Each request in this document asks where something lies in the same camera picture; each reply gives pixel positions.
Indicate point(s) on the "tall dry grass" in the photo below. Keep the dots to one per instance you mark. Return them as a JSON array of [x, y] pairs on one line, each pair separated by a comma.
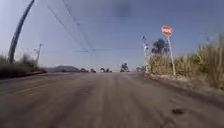
[[200, 63]]

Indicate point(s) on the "utility pole with crossarm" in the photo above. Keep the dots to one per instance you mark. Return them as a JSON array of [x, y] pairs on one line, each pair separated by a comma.
[[39, 53]]

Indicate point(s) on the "pale pole with signs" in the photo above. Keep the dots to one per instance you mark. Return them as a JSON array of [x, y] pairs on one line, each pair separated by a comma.
[[145, 53]]

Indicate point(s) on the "dark tree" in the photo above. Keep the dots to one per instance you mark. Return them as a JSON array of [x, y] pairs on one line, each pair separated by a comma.
[[160, 46]]

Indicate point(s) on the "grey asphalt road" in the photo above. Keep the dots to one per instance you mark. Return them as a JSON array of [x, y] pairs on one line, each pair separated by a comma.
[[100, 100]]

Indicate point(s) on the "distant trees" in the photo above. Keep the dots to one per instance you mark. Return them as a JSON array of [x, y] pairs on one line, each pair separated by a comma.
[[124, 67]]

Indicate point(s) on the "red round sign on post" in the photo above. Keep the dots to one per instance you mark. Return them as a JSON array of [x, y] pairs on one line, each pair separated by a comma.
[[167, 31]]

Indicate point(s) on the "dry grass with bushes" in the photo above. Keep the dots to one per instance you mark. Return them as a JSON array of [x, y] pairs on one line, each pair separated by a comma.
[[16, 68]]

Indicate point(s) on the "dark debris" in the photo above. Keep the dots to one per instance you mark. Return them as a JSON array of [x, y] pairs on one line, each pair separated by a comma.
[[177, 111]]

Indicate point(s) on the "distant dark hill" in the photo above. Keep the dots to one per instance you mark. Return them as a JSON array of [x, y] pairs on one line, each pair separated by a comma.
[[61, 69]]

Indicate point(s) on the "dark leaning pole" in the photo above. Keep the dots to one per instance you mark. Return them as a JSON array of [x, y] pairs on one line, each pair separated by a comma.
[[18, 31]]

